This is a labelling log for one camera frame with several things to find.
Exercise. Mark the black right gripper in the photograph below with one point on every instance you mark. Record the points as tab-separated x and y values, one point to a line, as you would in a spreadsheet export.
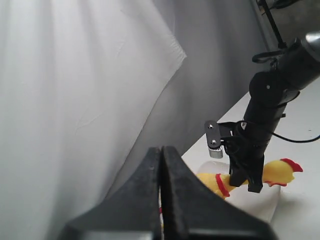
245	144

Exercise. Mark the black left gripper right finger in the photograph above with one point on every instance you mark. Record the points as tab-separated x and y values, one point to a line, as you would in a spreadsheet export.
193	212

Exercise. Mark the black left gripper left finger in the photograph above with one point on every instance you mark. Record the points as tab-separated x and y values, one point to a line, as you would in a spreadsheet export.
131	213

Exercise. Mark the yellow rubber chicken toy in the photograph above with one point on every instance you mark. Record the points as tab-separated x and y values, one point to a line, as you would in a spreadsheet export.
278	172

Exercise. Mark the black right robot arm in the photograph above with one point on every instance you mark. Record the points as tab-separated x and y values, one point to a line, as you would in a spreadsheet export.
270	91

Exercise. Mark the white square plate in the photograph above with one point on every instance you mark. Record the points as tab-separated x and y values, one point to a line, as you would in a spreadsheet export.
260	205

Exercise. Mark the grey backdrop cloth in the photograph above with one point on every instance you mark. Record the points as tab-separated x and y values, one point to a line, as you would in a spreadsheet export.
87	86

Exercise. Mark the black stand pole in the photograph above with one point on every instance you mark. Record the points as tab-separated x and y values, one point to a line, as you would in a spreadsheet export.
280	43

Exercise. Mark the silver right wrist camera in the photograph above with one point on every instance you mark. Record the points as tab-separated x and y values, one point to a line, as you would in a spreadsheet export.
213	139

